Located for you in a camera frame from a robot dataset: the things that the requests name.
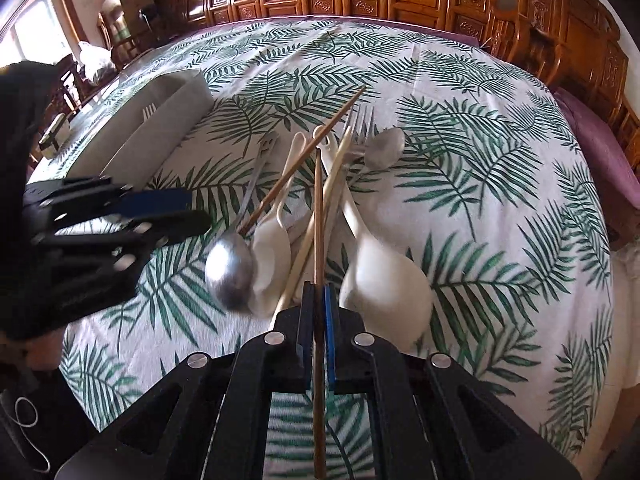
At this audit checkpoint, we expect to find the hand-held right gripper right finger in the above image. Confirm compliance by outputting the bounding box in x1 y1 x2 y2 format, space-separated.
324 284 583 480

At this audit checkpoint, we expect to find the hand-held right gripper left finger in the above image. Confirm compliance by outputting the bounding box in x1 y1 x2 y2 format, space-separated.
54 282 317 480

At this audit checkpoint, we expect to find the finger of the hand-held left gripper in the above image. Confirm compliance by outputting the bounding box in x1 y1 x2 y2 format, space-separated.
23 175 194 242
31 209 214 322

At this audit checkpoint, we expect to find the large metal spoon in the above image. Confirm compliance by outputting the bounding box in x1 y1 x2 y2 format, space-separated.
204 131 280 312

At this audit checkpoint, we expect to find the light bamboo chopstick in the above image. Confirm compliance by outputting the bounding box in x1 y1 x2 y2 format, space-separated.
272 126 354 319
320 160 352 271

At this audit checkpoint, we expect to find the grey utensil tray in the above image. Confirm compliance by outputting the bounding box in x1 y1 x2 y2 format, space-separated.
64 67 214 194

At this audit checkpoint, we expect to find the brown wooden chopstick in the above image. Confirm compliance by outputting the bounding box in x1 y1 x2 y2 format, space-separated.
312 148 329 480
237 86 368 237

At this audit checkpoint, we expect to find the small metal spoon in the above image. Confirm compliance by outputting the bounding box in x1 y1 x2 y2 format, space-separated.
347 126 407 188

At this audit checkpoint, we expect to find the large white ladle spoon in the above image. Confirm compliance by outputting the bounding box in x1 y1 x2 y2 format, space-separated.
312 125 434 354

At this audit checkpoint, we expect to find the white plastic bag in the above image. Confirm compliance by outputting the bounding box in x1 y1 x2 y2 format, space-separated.
77 41 117 87

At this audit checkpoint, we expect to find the person's dark clothing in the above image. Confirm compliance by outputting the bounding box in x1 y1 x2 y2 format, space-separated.
0 360 98 480

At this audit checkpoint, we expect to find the leaf print tablecloth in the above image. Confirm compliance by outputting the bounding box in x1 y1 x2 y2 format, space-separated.
27 17 617 480

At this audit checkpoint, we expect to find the purple seat cushion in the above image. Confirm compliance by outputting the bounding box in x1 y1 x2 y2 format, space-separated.
552 86 640 252

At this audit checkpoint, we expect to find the carved wooden armchair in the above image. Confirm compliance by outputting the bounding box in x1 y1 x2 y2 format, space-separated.
487 0 640 171

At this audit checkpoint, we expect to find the white cord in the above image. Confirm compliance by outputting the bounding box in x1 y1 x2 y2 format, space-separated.
14 396 52 474

